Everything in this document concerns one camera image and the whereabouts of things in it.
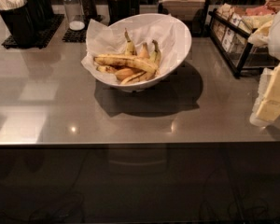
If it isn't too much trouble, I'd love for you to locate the black rubber mat left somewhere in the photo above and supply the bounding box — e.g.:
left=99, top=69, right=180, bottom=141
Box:
left=2, top=14, right=64, bottom=49

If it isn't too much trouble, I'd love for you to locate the upright banana right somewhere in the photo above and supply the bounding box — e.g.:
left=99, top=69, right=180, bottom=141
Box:
left=150, top=40, right=161, bottom=65

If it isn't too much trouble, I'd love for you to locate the white bowl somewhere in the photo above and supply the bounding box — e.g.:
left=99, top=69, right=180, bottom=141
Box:
left=91, top=13, right=193, bottom=93

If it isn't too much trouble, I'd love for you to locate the black rubber mat centre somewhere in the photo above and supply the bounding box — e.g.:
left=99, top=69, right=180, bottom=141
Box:
left=62, top=14, right=105, bottom=44

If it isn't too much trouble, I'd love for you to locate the rear black cutlery cup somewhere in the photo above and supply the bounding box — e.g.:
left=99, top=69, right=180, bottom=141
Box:
left=25, top=0, right=54, bottom=30

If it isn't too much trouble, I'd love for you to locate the black cup with stirrers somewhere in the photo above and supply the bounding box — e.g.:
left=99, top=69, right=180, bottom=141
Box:
left=106, top=0, right=140, bottom=24

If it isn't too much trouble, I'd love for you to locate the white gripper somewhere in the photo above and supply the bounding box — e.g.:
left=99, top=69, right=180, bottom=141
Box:
left=248, top=10, right=280, bottom=122

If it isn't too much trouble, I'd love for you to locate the small left lower banana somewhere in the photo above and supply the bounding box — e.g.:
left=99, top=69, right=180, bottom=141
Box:
left=96, top=65, right=118, bottom=74

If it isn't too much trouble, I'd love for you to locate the black rubber mat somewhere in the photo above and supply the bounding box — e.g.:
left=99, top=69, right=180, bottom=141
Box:
left=62, top=14, right=105, bottom=44
left=2, top=14, right=64, bottom=49

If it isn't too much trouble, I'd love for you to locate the black wire condiment rack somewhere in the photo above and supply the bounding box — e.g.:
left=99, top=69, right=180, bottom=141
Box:
left=207, top=0, right=280, bottom=77

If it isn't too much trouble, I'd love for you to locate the glass pepper shaker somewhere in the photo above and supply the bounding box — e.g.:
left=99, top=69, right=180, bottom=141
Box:
left=80, top=0, right=97, bottom=21

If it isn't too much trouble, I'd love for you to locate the front black cutlery cup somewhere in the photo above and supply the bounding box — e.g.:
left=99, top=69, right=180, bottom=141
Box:
left=0, top=0, right=35, bottom=47

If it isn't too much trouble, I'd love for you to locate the black napkin holder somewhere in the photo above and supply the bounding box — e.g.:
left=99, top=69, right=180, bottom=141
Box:
left=158, top=0, right=209, bottom=36

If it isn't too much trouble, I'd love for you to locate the front bottom banana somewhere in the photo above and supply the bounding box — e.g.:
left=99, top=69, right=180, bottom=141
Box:
left=121, top=71, right=155, bottom=85

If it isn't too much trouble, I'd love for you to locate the black cutlery cup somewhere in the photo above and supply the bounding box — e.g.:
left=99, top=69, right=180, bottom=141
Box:
left=25, top=0, right=54, bottom=30
left=0, top=0, right=35, bottom=47

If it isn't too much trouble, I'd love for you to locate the long spotted banana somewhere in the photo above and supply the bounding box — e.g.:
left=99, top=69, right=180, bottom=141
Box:
left=94, top=54, right=158, bottom=73

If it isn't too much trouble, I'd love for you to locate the white paper liner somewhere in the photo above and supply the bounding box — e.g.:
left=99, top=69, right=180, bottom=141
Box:
left=80, top=14, right=182, bottom=86

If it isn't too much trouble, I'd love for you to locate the glass salt shaker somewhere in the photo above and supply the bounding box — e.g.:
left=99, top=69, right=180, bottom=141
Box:
left=63, top=0, right=85, bottom=31

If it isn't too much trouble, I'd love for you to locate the orange-tinted middle banana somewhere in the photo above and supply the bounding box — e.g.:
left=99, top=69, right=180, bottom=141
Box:
left=138, top=42, right=149, bottom=58

